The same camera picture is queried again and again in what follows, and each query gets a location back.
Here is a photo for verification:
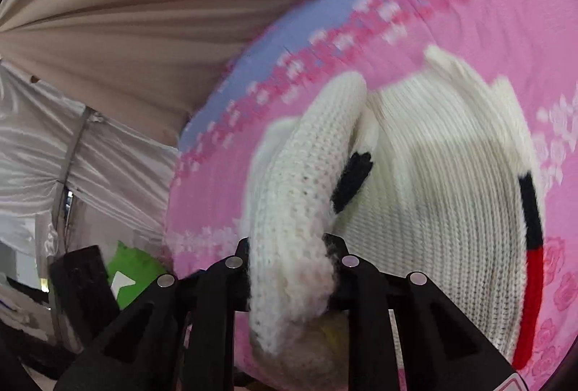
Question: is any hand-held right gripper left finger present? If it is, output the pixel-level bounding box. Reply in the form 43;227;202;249
54;237;252;391

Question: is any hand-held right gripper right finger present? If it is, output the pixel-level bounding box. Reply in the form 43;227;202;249
323;233;520;391

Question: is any white red black knit sweater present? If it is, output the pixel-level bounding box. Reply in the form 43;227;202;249
244;45;547;374

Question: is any pink floral bedsheet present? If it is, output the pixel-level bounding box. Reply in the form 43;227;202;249
165;0;578;391

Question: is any green plastic object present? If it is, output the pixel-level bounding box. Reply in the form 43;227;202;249
106;240;170;310

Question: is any black box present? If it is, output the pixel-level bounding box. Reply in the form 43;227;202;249
49;244;119;342

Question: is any white satin cloth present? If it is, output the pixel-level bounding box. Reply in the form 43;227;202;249
0;61;181;347

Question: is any grey metal pole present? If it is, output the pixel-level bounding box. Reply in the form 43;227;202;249
52;106;98;247

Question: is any beige curtain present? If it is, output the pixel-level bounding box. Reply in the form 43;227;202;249
0;0;452;148

